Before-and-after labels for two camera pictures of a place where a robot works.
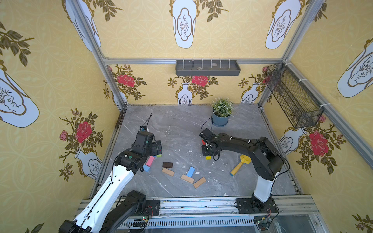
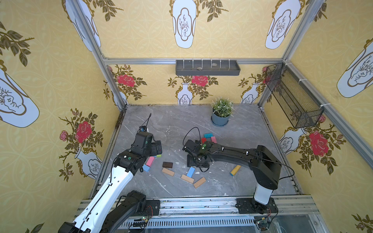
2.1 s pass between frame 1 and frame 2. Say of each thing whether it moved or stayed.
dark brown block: stayed
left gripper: stayed
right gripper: moved
